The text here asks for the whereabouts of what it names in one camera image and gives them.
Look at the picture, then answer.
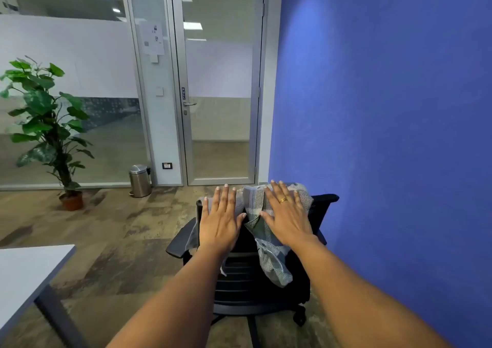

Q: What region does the person's left hand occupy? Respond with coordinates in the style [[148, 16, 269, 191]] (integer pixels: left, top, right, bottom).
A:
[[198, 184, 247, 256]]

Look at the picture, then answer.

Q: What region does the person's right hand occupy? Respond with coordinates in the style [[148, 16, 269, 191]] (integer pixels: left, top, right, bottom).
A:
[[259, 180, 320, 249]]

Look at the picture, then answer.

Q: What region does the grey towel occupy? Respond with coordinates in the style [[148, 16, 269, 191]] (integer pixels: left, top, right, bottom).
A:
[[186, 188, 248, 277]]

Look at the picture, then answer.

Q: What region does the plaid flannel shirt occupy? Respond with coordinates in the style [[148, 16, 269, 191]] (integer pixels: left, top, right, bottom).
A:
[[242, 182, 315, 289]]

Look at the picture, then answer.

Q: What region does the person's right forearm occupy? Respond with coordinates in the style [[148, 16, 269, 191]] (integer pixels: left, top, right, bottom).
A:
[[288, 236, 454, 348]]

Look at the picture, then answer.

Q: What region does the person's left forearm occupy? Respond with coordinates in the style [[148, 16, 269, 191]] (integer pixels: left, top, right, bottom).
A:
[[107, 244, 232, 348]]

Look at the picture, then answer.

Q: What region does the black swivel office chair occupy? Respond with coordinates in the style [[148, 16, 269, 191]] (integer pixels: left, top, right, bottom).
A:
[[166, 194, 340, 348]]

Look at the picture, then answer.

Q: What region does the steel pedal trash can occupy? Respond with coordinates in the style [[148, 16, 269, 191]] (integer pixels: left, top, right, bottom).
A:
[[128, 164, 153, 198]]

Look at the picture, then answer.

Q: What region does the grey table leg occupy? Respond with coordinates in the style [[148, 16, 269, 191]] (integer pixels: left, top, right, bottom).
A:
[[34, 284, 91, 348]]

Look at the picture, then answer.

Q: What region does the white paper notice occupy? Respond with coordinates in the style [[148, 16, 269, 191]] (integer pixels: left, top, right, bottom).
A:
[[140, 21, 165, 57]]

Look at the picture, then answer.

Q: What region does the tall green leafy plant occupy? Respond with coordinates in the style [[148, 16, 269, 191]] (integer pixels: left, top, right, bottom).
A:
[[0, 56, 95, 198]]

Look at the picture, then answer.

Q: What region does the glass door with grey frame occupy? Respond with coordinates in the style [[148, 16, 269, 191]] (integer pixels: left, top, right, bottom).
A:
[[171, 0, 266, 186]]

